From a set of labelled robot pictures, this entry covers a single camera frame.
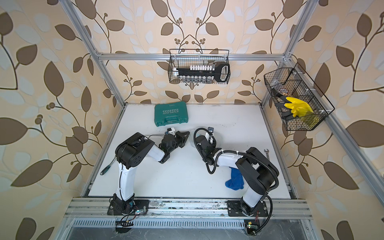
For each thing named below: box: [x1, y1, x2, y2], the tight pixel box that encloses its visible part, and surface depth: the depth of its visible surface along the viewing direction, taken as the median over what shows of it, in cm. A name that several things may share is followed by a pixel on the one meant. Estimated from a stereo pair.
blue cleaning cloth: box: [225, 166, 245, 191], surface depth 81 cm
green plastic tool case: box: [154, 101, 189, 127], surface depth 111 cm
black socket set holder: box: [173, 62, 231, 83], surface depth 86 cm
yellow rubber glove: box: [284, 97, 317, 121], surface depth 68 cm
